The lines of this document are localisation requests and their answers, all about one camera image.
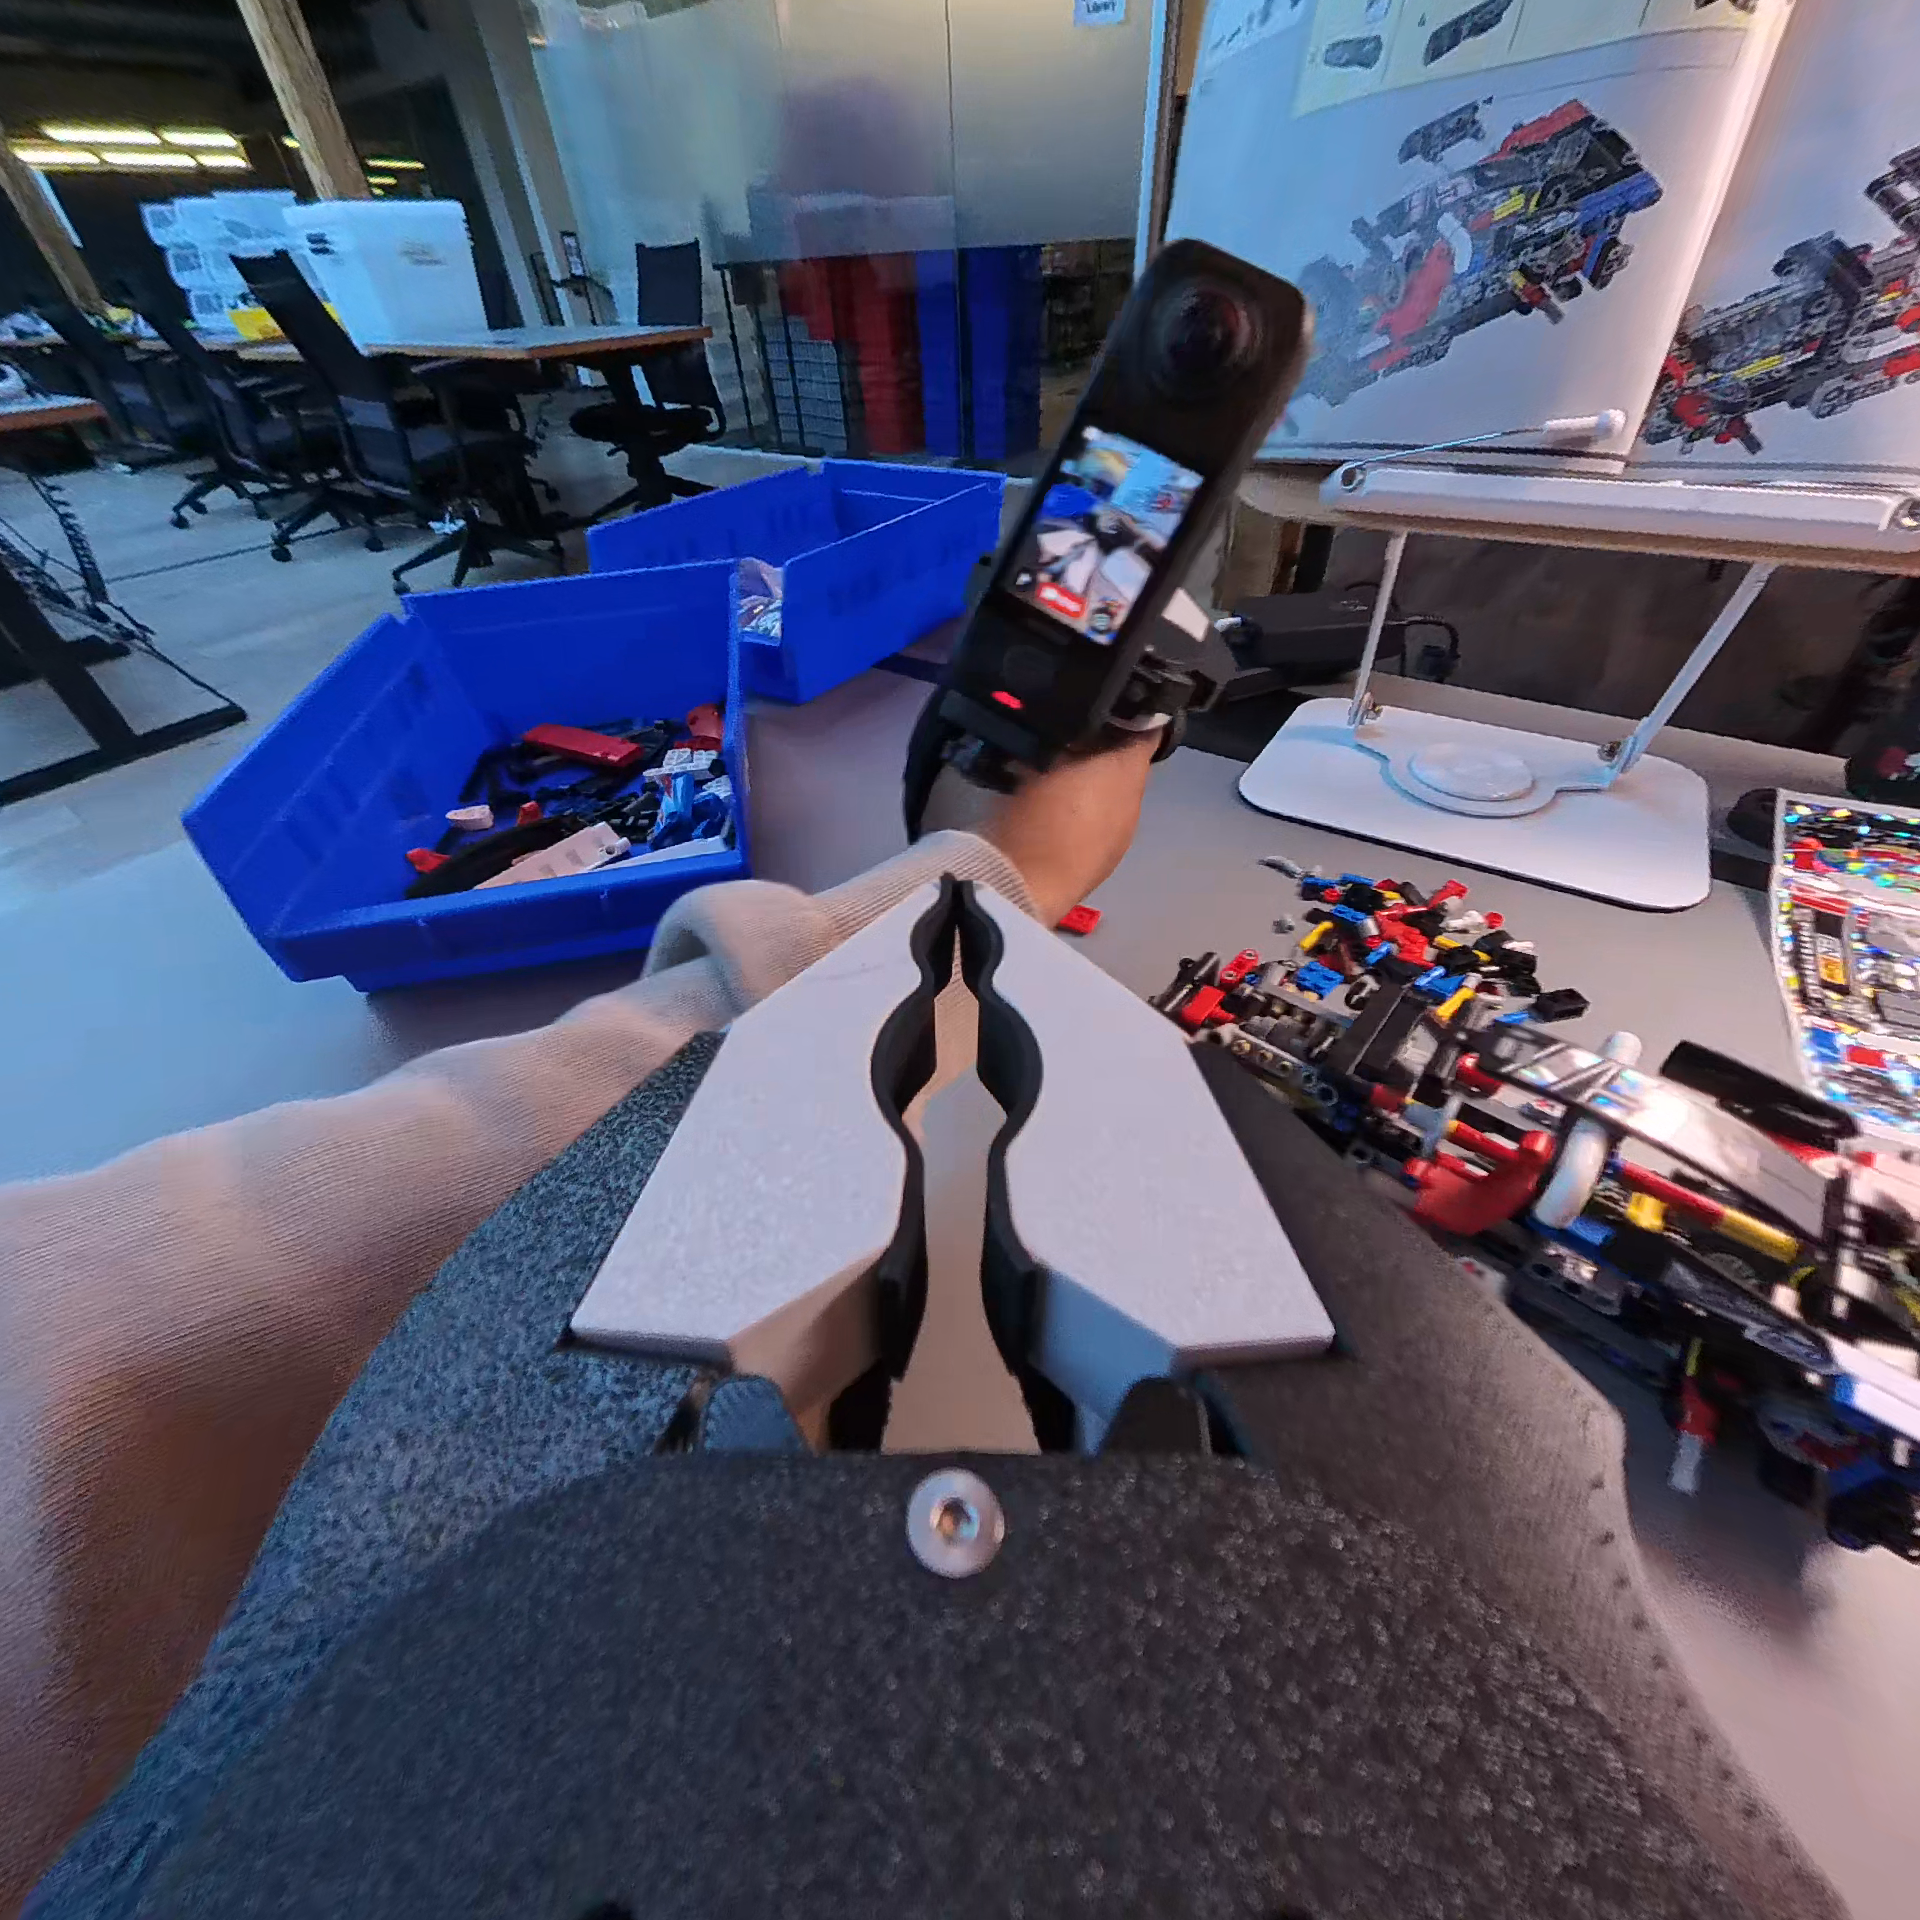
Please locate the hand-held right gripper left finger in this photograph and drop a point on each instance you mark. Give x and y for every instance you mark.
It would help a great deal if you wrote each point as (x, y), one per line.
(780, 1200)

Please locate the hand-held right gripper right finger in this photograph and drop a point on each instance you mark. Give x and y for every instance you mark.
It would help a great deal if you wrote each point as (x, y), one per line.
(1141, 1214)

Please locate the lego race car model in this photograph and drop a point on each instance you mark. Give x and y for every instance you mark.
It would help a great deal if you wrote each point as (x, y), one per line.
(1650, 1200)

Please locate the person's left forearm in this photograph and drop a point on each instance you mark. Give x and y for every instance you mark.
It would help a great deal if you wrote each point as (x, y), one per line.
(300, 1200)

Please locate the pile of small lego pieces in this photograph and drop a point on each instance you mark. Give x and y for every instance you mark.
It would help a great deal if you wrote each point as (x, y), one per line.
(1395, 915)

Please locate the heap of large lego parts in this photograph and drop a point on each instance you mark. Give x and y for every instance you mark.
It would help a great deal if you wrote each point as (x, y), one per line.
(600, 757)

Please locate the lego instruction book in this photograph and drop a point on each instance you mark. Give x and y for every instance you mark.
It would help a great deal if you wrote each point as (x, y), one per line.
(1500, 224)

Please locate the black lego tire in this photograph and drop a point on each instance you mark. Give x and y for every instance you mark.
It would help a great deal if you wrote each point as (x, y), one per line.
(1749, 818)

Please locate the person's left hand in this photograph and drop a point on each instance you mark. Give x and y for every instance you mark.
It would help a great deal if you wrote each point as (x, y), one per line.
(1072, 825)

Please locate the black power adapter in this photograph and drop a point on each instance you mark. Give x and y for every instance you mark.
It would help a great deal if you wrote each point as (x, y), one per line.
(1305, 628)

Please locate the blue plastic parts bin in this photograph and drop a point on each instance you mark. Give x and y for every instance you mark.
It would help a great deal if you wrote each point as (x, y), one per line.
(345, 779)
(855, 556)

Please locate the blue red drawer cabinet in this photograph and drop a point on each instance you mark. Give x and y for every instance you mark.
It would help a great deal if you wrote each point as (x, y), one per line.
(900, 360)

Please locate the clear plastic parts bag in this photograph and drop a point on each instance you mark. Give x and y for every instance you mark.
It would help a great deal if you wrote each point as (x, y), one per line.
(760, 600)

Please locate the black office chair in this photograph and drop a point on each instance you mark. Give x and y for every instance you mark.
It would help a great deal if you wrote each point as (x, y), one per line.
(389, 435)
(211, 421)
(660, 404)

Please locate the wooden office desk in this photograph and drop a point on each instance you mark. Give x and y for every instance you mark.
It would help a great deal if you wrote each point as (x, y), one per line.
(524, 340)

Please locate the holographic sticker sheet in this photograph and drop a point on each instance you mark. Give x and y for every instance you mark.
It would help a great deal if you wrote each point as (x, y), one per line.
(1851, 960)

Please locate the large white storage box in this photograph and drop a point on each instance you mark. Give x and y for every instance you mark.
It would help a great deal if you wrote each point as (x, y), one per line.
(389, 269)

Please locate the wooden pillar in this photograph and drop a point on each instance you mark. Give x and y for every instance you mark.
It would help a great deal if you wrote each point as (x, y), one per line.
(306, 105)

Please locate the stack of white storage boxes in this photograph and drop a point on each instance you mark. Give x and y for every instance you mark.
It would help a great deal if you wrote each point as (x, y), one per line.
(211, 246)

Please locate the ceiling light panels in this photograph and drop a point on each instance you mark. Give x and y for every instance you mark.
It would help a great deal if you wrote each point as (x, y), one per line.
(135, 149)

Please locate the black frame desk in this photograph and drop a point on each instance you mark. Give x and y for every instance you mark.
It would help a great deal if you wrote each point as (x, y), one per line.
(75, 628)

